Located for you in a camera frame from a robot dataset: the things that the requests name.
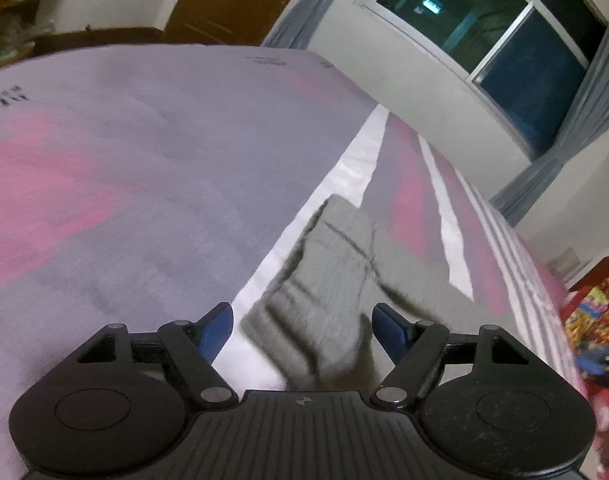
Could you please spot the wooden shelf with packets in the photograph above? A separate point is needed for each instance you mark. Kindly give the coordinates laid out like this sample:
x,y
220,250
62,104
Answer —
x,y
9,15

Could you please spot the pink grey striped bed sheet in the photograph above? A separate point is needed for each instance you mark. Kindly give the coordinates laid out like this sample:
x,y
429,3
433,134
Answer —
x,y
134,160

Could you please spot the grey blue curtain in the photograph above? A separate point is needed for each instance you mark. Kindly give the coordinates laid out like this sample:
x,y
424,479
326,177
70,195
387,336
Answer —
x,y
599,90
304,10

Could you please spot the brown wooden door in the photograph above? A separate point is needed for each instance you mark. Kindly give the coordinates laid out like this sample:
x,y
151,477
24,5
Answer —
x,y
224,0

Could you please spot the white framed window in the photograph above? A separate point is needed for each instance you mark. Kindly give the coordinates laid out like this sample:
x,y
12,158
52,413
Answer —
x,y
524,75

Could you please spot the grey pants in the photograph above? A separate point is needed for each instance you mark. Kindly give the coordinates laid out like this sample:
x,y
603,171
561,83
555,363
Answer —
x,y
324,280

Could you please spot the dark wooden headboard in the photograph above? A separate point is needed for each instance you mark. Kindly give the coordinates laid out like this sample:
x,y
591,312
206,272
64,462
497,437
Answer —
x,y
99,37

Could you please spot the white wall socket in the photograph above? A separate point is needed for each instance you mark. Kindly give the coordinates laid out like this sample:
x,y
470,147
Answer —
x,y
565,261

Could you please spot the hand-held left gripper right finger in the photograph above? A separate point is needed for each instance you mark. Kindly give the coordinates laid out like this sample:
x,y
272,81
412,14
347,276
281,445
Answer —
x,y
388,324

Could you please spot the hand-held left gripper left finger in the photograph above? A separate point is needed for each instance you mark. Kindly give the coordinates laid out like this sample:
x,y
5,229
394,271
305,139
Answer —
x,y
220,321

